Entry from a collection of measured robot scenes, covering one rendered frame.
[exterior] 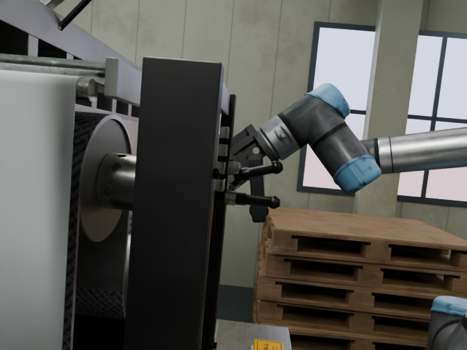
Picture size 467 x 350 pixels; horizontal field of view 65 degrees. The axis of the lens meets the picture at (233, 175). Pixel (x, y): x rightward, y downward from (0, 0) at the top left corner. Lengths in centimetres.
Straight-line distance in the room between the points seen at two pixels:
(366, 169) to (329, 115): 11
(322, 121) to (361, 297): 187
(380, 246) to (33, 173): 215
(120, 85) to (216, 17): 302
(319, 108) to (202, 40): 272
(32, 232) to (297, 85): 299
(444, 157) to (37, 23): 86
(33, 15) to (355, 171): 72
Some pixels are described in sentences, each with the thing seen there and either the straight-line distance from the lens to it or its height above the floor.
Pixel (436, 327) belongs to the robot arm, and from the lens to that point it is 83.
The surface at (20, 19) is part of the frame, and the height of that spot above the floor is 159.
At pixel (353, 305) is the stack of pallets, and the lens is 244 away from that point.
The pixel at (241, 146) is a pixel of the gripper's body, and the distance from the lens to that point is 66.
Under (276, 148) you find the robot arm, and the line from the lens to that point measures 64.
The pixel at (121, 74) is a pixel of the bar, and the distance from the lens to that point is 37.
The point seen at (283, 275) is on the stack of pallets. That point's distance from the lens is 230.
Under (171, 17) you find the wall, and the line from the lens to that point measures 342.
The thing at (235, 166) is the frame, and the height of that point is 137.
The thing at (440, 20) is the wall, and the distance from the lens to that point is 369.
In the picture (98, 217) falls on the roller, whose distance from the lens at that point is 43.
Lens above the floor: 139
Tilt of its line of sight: 5 degrees down
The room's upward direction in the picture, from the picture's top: 5 degrees clockwise
